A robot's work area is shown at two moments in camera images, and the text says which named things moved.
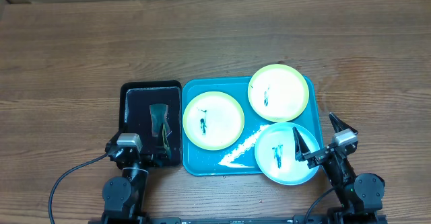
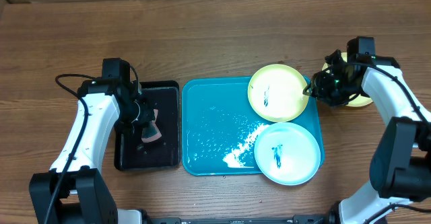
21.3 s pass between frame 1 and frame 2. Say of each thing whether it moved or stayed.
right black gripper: moved
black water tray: stayed
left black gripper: moved
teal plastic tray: stayed
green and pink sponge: moved
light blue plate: stayed
